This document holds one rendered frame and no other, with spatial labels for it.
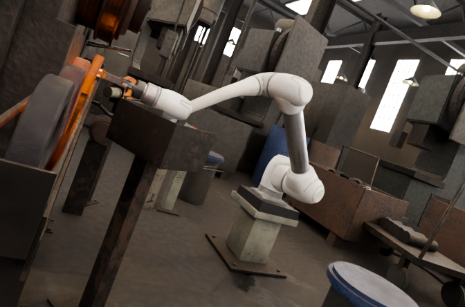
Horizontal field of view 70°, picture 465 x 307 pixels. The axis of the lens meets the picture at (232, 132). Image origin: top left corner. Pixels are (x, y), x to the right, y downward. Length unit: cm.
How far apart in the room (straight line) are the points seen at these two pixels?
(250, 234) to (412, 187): 419
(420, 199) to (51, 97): 586
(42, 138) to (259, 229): 174
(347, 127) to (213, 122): 311
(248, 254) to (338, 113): 434
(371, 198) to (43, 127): 311
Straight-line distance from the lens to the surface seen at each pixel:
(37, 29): 111
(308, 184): 187
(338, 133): 620
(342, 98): 614
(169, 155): 97
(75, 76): 62
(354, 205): 327
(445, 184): 630
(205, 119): 377
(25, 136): 42
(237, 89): 159
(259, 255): 214
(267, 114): 527
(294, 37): 498
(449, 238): 454
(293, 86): 156
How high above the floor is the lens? 80
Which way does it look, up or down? 3 degrees down
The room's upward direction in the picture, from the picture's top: 22 degrees clockwise
